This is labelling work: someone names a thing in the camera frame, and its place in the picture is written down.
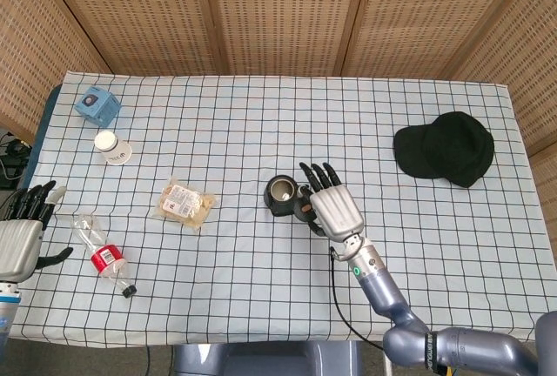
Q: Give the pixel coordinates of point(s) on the clear bottle with red label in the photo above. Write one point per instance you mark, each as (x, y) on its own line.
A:
(102, 254)

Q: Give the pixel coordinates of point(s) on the woven bamboo folding screen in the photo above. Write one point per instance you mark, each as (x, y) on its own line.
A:
(278, 15)

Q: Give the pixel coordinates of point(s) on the black baseball cap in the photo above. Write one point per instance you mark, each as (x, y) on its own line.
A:
(446, 149)

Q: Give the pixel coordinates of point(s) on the blue cardboard box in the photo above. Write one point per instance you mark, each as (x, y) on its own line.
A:
(98, 106)

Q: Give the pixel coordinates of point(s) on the white paper cup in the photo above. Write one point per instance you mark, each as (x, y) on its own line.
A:
(112, 147)

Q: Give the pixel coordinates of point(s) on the packaged snack bag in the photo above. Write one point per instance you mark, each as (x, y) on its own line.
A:
(185, 204)

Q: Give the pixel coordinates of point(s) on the checked light blue tablecloth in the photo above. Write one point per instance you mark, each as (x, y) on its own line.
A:
(217, 271)

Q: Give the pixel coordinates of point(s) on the black teapot lid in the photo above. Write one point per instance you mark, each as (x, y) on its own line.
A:
(305, 210)

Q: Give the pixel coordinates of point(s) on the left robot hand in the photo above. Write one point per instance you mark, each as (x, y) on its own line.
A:
(17, 241)

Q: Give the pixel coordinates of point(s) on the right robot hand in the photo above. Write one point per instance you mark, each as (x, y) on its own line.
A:
(333, 208)

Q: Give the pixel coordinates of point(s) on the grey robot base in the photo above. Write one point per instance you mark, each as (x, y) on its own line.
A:
(265, 358)

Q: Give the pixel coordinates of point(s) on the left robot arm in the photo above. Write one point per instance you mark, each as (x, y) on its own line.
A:
(8, 310)

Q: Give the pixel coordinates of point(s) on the black teapot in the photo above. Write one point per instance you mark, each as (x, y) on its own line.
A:
(280, 195)

